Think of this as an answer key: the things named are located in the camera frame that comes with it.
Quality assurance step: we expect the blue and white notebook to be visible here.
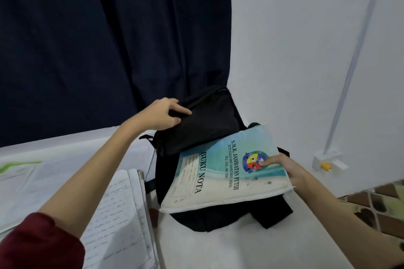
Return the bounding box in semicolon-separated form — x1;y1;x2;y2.
159;124;295;215

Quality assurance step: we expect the dark navy curtain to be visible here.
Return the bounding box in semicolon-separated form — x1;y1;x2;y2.
0;0;233;148

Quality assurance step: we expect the person's left hand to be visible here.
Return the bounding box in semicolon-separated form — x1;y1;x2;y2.
130;98;192;132

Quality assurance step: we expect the person's right forearm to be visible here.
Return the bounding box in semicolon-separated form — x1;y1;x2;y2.
294;169;404;269

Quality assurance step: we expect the white wall cable conduit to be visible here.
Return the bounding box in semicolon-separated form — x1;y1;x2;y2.
323;0;391;154

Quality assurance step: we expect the person's left forearm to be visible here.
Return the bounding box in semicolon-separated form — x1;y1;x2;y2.
38;120;149;239

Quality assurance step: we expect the white paper with green mark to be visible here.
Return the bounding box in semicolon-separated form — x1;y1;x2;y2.
0;149;149;231

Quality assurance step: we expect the white wall socket box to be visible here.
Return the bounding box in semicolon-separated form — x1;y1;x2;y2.
312;150;350;172

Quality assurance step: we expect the person's right hand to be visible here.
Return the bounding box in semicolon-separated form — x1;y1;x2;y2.
258;153;312;191

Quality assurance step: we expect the open handwritten notebook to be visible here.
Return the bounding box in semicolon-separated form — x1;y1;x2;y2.
80;169;159;269

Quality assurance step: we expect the dark red sleeve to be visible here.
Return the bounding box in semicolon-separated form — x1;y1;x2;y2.
0;212;86;269

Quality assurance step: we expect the black backpack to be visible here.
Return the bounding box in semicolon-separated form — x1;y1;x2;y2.
139;85;294;233

